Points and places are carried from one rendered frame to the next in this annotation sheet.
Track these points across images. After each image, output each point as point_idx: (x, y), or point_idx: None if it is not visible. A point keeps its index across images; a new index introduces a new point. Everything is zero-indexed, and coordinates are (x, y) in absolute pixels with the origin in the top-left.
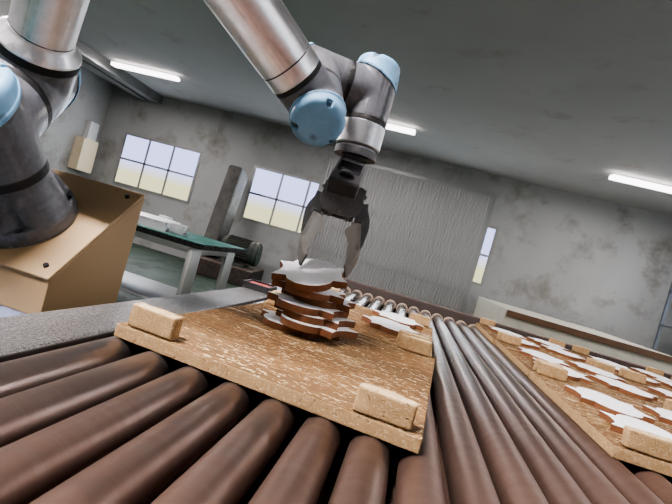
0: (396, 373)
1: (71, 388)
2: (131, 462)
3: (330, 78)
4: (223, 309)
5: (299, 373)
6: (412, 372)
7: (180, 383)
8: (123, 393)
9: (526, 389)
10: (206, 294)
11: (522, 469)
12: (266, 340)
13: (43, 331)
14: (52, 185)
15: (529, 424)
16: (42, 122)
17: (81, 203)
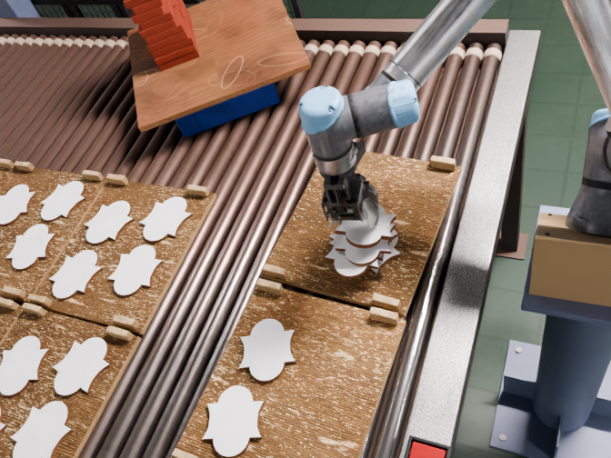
0: (314, 208)
1: (446, 129)
2: None
3: (372, 82)
4: (427, 243)
5: (373, 169)
6: (300, 219)
7: (419, 151)
8: (433, 136)
9: (165, 313)
10: (465, 330)
11: (285, 161)
12: (391, 201)
13: (487, 162)
14: (580, 194)
15: (243, 211)
16: (598, 154)
17: (579, 233)
